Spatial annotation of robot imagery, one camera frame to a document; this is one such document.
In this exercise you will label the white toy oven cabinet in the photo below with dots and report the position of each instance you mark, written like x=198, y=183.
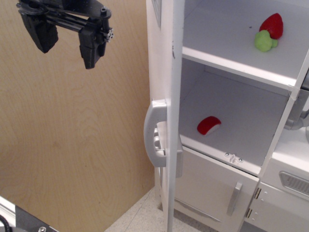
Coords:
x=275, y=208

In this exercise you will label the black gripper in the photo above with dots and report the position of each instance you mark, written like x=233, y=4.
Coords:
x=40, y=18

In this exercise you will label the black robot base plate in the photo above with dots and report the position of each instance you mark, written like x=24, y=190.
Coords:
x=15, y=219

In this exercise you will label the grey fridge door handle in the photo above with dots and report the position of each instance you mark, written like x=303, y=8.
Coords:
x=156, y=113

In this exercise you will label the white toy fridge door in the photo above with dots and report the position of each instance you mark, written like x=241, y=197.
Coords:
x=165, y=22

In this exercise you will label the red white toy sushi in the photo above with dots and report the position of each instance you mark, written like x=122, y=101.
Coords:
x=208, y=125

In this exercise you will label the grey toy faucet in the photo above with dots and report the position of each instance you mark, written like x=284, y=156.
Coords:
x=298, y=117

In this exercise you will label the red toy strawberry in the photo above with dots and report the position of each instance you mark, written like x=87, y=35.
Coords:
x=274, y=25

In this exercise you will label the white lower freezer door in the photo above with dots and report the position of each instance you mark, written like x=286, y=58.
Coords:
x=204, y=190

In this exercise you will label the green toy broccoli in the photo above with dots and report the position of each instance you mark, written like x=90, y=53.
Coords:
x=263, y=41

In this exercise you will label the grey oven vent panel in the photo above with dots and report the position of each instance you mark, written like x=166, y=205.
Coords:
x=294, y=183

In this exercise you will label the white toy fridge cabinet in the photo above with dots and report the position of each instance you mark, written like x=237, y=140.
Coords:
x=225, y=76

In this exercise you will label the grey lower door handle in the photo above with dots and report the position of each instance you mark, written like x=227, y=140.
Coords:
x=234, y=198

